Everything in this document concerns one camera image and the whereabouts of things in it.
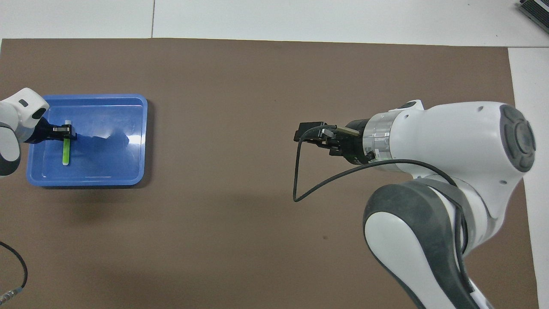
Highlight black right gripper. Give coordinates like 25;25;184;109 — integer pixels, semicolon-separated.
293;118;370;165

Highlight brown table mat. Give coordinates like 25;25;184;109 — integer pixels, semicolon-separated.
0;38;540;309

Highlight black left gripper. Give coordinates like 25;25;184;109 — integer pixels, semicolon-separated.
27;118;78;144

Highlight blue plastic tray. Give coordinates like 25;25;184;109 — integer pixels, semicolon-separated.
27;94;148;188

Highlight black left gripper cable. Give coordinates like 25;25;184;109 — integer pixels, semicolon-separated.
0;241;28;303

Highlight grey ribbed device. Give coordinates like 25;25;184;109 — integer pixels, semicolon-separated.
517;0;549;30

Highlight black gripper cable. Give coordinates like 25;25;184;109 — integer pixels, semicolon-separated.
293;124;477;309
0;241;28;303

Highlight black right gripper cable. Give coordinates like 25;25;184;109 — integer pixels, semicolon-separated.
293;124;477;309

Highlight green pen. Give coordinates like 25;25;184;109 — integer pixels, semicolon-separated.
62;120;71;166

